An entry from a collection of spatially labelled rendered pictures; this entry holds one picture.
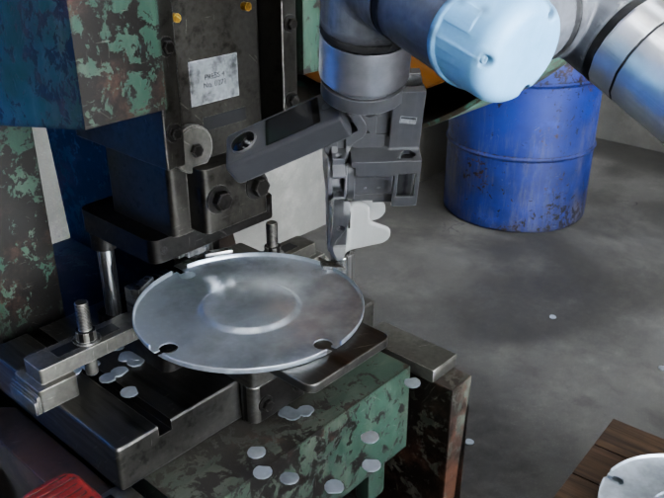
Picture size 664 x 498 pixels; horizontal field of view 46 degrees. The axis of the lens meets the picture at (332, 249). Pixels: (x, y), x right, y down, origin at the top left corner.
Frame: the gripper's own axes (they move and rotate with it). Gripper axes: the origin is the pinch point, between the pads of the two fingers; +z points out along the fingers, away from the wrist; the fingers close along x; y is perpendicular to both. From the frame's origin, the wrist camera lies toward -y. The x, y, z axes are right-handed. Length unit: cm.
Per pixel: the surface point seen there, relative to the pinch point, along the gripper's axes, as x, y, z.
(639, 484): 3, 53, 61
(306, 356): -1.4, -2.6, 15.7
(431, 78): 36.6, 17.1, 3.7
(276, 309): 8.0, -5.8, 18.2
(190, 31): 21.7, -13.9, -12.5
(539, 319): 97, 78, 132
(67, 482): -17.2, -26.2, 12.6
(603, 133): 263, 169, 185
